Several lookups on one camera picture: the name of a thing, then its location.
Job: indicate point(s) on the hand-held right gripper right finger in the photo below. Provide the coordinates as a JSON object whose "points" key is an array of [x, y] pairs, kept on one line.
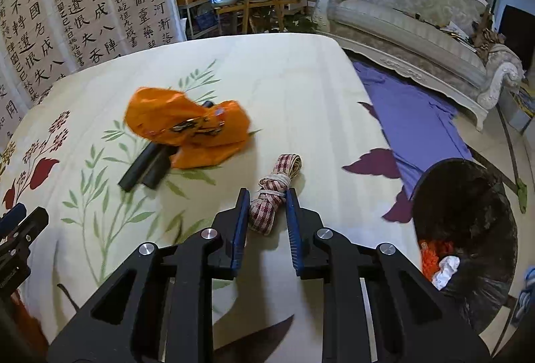
{"points": [[294, 233]]}

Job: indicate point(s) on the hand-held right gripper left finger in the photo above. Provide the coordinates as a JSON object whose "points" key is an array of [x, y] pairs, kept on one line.
{"points": [[240, 229]]}

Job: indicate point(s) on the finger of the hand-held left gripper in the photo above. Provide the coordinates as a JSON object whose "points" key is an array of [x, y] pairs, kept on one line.
{"points": [[12, 217], [33, 225]]}

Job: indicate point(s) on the checked cloth bundle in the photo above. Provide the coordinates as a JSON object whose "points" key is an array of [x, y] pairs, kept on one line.
{"points": [[271, 196]]}

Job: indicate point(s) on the orange plastic bag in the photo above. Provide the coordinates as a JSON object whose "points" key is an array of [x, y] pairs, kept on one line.
{"points": [[159, 112]]}

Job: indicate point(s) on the black-bagged round bin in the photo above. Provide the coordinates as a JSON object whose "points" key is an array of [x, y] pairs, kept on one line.
{"points": [[459, 200]]}

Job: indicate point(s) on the black tube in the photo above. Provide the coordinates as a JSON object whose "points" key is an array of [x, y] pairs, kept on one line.
{"points": [[136, 173], [158, 175]]}

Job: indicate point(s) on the orange crumpled plastic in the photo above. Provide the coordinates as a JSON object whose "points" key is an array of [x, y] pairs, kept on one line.
{"points": [[428, 258]]}

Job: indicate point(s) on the floral cream tablecloth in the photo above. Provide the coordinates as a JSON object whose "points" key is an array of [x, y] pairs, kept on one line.
{"points": [[292, 95]]}

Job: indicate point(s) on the white crumpled tissue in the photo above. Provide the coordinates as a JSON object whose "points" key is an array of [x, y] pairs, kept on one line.
{"points": [[447, 267]]}

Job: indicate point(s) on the purple floor cloth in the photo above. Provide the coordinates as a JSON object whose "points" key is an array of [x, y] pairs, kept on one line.
{"points": [[409, 108]]}

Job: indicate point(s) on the small floor plant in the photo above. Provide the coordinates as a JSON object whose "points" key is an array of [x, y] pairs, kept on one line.
{"points": [[301, 23]]}

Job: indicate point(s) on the white metal rack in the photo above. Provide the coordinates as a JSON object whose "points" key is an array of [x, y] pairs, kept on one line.
{"points": [[198, 18]]}

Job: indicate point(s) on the calligraphy screen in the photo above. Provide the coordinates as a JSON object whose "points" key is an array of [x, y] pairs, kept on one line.
{"points": [[83, 12]]}

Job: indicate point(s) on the green slipper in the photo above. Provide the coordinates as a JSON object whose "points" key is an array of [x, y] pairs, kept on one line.
{"points": [[521, 191]]}

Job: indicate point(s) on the ornate white sofa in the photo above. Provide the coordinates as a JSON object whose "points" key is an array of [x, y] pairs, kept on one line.
{"points": [[397, 24]]}

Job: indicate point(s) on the white and blue shoe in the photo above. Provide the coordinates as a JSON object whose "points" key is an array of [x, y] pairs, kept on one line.
{"points": [[528, 287]]}

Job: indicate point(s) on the clear storage box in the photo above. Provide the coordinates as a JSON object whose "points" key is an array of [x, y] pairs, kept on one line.
{"points": [[516, 116]]}

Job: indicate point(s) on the pile of papers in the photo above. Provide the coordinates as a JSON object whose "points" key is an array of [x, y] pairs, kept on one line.
{"points": [[457, 33]]}

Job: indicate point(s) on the camouflage bag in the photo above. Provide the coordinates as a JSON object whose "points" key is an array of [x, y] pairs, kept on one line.
{"points": [[487, 43]]}

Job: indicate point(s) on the brown long object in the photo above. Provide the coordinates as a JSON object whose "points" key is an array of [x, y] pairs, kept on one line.
{"points": [[487, 14]]}

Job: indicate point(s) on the black screen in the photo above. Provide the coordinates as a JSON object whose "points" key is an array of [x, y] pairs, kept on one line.
{"points": [[518, 33]]}

